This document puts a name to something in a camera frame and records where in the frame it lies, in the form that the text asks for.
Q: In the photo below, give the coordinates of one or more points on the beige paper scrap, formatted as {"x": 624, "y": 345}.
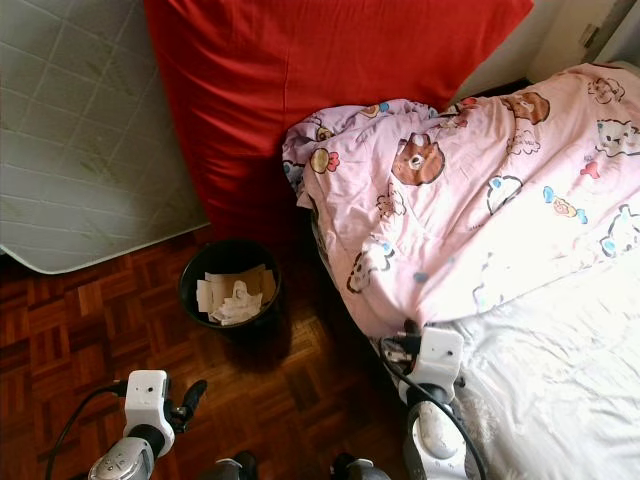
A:
{"x": 253, "y": 277}

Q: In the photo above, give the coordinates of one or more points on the silver right robot leg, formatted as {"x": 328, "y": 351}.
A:
{"x": 360, "y": 470}

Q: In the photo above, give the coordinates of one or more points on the white quilted mattress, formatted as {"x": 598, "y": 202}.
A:
{"x": 80, "y": 130}

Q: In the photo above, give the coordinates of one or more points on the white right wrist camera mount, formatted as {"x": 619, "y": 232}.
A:
{"x": 442, "y": 352}

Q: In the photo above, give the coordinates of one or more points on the black waste bin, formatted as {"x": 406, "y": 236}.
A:
{"x": 230, "y": 250}

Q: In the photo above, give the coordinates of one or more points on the crumpled white paper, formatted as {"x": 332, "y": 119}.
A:
{"x": 237, "y": 302}

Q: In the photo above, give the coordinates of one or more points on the wall outlet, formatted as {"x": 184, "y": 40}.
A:
{"x": 590, "y": 35}

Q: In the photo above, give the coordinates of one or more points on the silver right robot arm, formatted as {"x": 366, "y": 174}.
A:
{"x": 435, "y": 440}

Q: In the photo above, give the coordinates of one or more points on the pink cartoon bear blanket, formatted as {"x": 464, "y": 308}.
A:
{"x": 470, "y": 200}

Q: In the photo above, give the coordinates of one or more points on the large red fabric cushion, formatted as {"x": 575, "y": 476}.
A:
{"x": 310, "y": 80}

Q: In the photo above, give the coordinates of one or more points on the grey curtain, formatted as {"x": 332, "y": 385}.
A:
{"x": 622, "y": 30}

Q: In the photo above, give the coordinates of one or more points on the bed with beige floral sheet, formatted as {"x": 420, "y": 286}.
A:
{"x": 560, "y": 400}

